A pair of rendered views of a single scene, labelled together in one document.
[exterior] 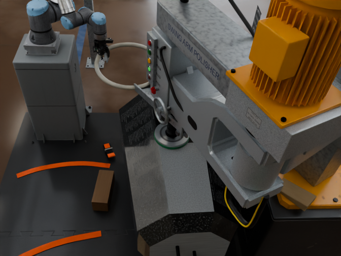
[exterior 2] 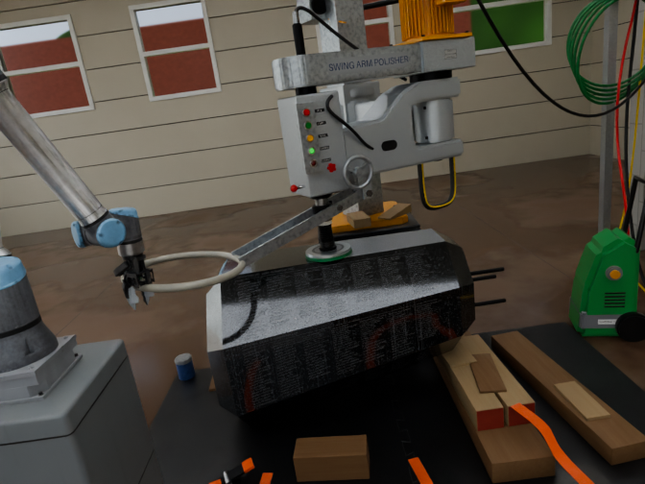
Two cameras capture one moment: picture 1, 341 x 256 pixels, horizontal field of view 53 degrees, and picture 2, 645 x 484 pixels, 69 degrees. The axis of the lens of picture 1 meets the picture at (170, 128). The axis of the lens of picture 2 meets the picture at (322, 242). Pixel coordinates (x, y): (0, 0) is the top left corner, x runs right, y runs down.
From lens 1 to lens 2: 2.55 m
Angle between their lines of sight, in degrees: 73
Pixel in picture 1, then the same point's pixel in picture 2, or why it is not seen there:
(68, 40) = not seen: hidden behind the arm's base
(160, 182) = (401, 254)
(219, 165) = (431, 147)
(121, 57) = not seen: outside the picture
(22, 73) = (84, 436)
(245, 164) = (449, 110)
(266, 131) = (461, 53)
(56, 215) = not seen: outside the picture
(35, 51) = (54, 374)
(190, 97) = (375, 123)
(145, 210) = (434, 276)
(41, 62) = (99, 370)
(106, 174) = (305, 446)
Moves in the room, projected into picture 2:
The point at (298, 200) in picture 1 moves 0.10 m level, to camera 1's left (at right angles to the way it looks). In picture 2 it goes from (405, 207) to (406, 211)
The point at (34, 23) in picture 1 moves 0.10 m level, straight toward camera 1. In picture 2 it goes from (23, 300) to (64, 291)
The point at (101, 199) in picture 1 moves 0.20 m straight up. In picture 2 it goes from (360, 443) to (354, 400)
